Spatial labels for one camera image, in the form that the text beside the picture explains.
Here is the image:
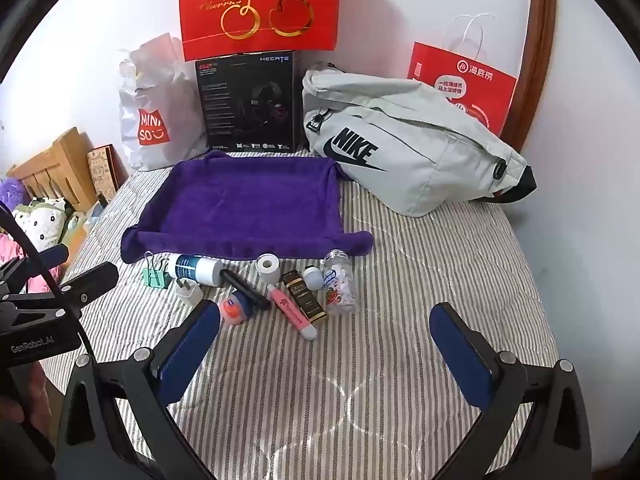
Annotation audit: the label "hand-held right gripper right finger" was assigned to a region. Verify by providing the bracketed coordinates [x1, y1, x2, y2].
[429, 302, 593, 480]

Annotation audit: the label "brown wooden headboard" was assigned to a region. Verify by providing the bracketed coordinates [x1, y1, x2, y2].
[500, 0, 558, 153]

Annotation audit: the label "green binder clip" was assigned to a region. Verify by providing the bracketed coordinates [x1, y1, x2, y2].
[144, 251, 173, 291]

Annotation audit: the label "pink cloth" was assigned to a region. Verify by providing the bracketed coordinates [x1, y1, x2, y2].
[0, 232, 61, 293]

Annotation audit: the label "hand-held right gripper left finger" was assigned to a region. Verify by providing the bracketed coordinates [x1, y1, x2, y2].
[55, 300, 223, 480]

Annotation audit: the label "person's left hand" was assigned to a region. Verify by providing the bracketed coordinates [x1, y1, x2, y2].
[0, 360, 53, 431]

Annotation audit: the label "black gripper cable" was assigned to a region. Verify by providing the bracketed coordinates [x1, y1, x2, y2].
[0, 202, 97, 361]

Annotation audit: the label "white plastic bag red label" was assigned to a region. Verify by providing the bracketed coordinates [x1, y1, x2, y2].
[117, 34, 208, 172]

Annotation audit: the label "black pen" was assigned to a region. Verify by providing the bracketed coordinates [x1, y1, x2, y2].
[221, 269, 271, 311]

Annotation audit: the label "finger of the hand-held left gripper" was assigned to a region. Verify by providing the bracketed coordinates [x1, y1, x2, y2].
[25, 244, 71, 281]
[59, 261, 121, 311]

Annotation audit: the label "pink lip gloss tube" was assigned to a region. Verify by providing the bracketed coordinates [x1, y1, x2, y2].
[266, 283, 318, 341]

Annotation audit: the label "orange and blue small jar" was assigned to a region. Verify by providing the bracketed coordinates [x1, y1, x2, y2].
[220, 294, 256, 328]

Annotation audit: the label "light wooden furniture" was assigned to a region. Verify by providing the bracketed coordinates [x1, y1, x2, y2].
[7, 127, 98, 211]

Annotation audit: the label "patterned brown box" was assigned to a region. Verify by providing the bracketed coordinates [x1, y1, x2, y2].
[86, 144, 128, 206]

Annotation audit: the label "grey waist bag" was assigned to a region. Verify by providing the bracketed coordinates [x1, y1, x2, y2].
[301, 62, 538, 217]

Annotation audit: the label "black and brown lighter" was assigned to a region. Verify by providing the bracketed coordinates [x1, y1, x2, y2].
[280, 270, 328, 325]

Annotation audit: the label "white bottle blue label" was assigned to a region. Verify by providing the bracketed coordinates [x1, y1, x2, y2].
[167, 253, 224, 288]

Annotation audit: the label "black headphone box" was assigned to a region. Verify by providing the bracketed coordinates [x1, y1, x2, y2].
[194, 50, 307, 153]

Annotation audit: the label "purple plush toy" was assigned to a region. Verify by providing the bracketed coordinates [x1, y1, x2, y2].
[0, 177, 26, 211]

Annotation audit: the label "purple towel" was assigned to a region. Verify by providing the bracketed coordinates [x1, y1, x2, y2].
[120, 154, 375, 265]

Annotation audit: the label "red paper bag white handles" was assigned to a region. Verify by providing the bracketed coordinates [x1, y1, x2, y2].
[406, 14, 518, 137]

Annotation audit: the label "red gift bag gold print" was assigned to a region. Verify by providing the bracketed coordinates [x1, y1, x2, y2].
[178, 0, 343, 62]

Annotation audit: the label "white charger plug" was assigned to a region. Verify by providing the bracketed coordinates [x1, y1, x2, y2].
[174, 280, 203, 307]

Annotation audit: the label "clear candy bottle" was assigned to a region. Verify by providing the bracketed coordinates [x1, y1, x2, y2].
[322, 250, 361, 316]

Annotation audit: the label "white tape roll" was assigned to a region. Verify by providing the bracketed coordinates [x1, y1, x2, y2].
[255, 254, 282, 281]

